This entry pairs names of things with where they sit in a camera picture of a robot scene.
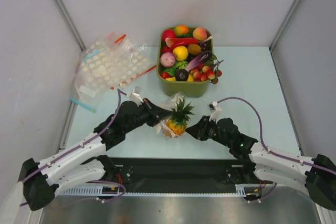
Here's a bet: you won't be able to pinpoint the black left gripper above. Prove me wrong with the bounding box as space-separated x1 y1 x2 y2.
123 98 172 133

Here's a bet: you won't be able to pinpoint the toy pineapple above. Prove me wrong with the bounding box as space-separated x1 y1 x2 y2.
165 98 194 137

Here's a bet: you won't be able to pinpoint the clear dotted zip bag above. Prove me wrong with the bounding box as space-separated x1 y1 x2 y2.
155 92 194 138

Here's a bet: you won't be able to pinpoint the dark purple toy plum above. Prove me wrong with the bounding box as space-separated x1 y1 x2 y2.
175 69 189 81

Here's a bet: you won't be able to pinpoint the toy lychee cluster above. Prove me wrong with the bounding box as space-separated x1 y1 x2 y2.
187 60 223 84

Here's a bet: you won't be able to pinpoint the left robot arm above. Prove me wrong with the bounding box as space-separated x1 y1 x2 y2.
18 98 172 211

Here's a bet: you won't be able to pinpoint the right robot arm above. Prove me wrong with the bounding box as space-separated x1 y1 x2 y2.
186 116 335 211

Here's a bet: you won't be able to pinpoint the pile of dotted zip bags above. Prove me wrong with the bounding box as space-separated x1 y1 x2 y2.
75 33 156 110

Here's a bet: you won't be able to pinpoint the blue zip bag slider strip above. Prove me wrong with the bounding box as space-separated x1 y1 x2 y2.
69 98 97 113

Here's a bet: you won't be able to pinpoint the green plastic fruit bin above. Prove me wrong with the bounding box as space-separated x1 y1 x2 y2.
156 27 217 98

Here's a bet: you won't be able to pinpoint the yellow toy banana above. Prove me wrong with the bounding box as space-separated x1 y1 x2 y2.
165 77 176 81

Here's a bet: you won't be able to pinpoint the green toy lettuce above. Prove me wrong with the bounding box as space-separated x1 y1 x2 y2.
163 67 176 77

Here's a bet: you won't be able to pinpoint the pink toy onion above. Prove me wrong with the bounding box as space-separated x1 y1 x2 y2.
160 52 176 68

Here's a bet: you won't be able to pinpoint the green toy watermelon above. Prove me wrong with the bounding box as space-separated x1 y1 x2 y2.
174 61 188 70

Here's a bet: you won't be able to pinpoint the yellow toy lemon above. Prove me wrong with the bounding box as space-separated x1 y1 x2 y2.
172 46 188 61

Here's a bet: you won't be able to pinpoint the toy watermelon slice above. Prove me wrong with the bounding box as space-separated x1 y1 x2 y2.
165 37 181 48

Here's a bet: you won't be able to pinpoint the purple toy eggplant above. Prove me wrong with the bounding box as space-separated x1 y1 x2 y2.
184 50 213 71

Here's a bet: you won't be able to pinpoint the red toy chili pepper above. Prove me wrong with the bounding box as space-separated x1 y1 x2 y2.
171 38 198 50

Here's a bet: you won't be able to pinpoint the brown toy kiwi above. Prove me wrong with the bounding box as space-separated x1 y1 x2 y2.
187 44 202 56

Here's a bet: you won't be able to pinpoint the red toy apple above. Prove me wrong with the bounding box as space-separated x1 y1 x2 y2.
161 29 176 42

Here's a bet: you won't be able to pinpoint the toy purple grapes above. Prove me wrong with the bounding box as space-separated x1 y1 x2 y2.
198 41 210 52

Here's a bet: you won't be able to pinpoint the orange toy mango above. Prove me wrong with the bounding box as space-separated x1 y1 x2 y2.
173 25 189 37

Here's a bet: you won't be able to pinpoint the toy peach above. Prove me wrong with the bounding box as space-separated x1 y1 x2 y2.
192 27 207 41

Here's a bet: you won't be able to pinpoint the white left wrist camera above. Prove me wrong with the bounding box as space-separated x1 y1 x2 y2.
127 86 143 105

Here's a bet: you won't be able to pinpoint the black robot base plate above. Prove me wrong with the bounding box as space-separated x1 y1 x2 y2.
103 158 266 188

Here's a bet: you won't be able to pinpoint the white cable duct strip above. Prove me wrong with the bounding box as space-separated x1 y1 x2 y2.
61 185 262 197

